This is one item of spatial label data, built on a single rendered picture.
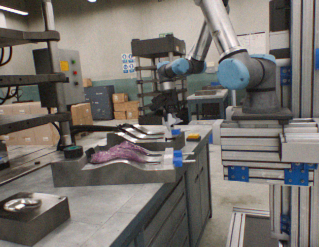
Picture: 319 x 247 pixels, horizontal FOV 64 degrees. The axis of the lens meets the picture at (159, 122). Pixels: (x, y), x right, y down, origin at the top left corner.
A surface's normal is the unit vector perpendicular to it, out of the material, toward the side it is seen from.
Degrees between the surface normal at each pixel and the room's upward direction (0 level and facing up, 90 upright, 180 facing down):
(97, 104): 90
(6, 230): 90
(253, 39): 90
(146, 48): 90
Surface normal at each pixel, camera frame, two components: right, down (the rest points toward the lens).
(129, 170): -0.07, 0.18
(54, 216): 0.93, -0.01
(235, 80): -0.76, 0.28
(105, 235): -0.08, -0.98
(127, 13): -0.30, 0.19
